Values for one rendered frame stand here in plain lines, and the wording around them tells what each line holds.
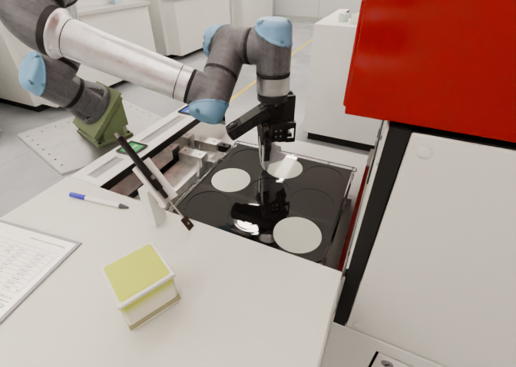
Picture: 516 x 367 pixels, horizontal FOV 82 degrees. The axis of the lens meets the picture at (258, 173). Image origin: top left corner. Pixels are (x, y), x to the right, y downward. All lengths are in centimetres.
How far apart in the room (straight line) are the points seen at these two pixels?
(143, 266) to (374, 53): 37
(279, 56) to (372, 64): 34
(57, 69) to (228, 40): 62
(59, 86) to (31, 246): 61
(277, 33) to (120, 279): 50
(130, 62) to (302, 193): 47
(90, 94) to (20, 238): 62
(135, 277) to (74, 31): 47
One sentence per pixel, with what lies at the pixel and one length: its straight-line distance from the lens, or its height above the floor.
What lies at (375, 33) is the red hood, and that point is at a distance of 33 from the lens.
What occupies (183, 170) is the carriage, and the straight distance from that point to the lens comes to 86.
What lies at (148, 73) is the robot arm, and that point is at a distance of 65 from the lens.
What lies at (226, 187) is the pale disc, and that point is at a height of 90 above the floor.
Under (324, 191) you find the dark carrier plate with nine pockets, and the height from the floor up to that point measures 90.
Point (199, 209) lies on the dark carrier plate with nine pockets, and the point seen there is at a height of 90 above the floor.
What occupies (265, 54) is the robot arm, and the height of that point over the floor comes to 121.
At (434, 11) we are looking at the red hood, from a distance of 32.
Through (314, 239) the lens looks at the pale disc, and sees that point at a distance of 63.
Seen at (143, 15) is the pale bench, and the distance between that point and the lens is 464.
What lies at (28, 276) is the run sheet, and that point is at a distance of 60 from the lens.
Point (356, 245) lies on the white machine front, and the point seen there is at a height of 103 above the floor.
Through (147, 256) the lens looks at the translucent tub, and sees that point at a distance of 45.
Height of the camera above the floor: 137
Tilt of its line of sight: 36 degrees down
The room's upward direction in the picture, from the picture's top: straight up
